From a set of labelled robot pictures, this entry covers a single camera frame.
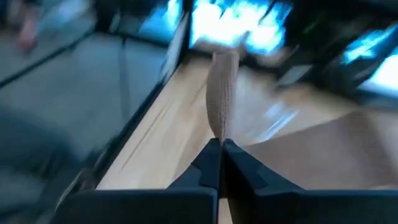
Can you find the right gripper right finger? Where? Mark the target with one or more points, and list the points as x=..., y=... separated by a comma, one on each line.
x=280, y=205

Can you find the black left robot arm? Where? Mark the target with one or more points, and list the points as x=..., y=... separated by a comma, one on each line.
x=311, y=40

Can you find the brown elastic bandage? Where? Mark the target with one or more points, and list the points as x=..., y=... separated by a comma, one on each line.
x=221, y=93

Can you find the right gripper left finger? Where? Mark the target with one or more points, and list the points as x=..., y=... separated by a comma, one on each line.
x=155, y=205

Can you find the black aluminium table frame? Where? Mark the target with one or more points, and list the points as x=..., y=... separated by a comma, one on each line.
x=134, y=124

